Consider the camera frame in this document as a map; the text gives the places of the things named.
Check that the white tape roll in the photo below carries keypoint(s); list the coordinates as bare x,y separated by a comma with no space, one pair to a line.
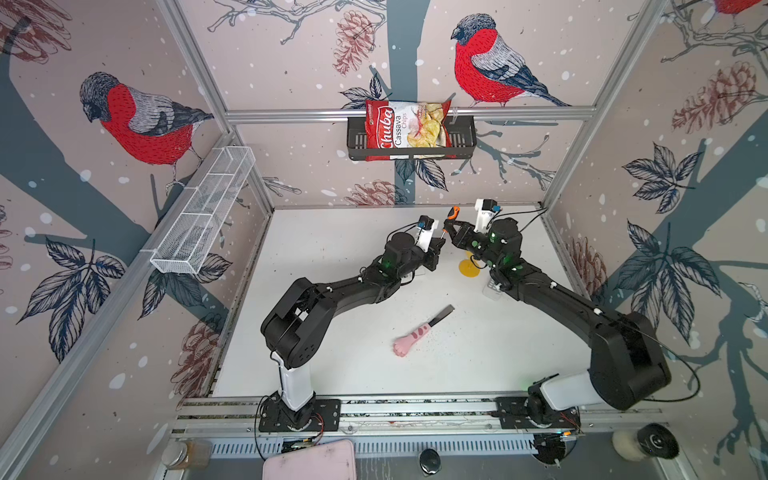
651,441

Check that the aluminium mounting rail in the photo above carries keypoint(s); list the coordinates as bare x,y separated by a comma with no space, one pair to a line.
393,415

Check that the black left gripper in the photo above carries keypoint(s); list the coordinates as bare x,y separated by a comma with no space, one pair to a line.
429,257

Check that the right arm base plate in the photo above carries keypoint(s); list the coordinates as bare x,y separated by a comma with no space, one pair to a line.
524,412

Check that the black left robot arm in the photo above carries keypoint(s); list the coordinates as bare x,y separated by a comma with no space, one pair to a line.
296,327

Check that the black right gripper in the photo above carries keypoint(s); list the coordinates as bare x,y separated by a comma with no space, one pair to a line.
463,236

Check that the pink cloth pad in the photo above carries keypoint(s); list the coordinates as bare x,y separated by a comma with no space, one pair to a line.
330,461

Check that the black wall basket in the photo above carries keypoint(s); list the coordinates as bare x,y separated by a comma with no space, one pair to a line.
461,143

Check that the orange black screwdriver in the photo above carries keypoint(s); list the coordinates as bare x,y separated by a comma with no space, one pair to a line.
452,215

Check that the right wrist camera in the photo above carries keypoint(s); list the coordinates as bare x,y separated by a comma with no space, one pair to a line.
486,210

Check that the glass jar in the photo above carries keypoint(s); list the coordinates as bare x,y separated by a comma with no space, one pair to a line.
187,454

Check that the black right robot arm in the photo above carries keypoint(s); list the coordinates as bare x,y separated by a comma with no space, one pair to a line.
627,364

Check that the grey remote control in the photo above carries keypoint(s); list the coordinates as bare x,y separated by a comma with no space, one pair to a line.
492,291

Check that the yellow plastic goblet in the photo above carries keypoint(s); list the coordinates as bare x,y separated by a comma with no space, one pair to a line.
468,267

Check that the pink handled scraper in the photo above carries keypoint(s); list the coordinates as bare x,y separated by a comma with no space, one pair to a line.
402,345

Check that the red cassava chips bag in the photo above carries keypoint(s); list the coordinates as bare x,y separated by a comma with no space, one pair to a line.
406,125

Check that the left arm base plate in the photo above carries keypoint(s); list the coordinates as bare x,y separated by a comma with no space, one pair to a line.
317,415

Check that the black round knob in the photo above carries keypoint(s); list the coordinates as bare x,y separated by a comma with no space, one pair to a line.
430,462

